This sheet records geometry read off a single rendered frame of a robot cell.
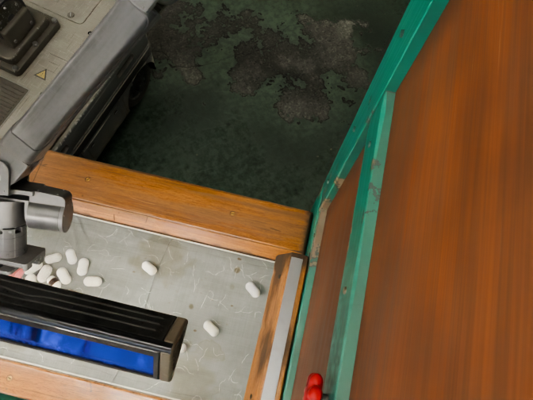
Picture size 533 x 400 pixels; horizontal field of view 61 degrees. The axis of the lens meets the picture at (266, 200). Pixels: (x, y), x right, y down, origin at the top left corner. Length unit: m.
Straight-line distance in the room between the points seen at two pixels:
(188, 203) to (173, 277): 0.15
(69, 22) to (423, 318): 1.51
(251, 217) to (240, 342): 0.25
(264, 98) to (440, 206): 1.72
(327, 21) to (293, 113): 0.51
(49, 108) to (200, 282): 0.43
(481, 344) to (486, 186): 0.07
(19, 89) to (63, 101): 0.79
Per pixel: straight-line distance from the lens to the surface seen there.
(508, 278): 0.21
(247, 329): 0.94
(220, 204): 0.96
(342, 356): 0.42
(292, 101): 1.98
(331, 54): 2.14
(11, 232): 0.87
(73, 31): 1.63
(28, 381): 0.99
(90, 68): 0.76
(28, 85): 1.56
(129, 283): 0.97
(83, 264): 0.98
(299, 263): 0.84
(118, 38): 0.75
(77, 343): 0.62
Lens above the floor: 1.68
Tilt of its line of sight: 70 degrees down
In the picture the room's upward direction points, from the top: 10 degrees clockwise
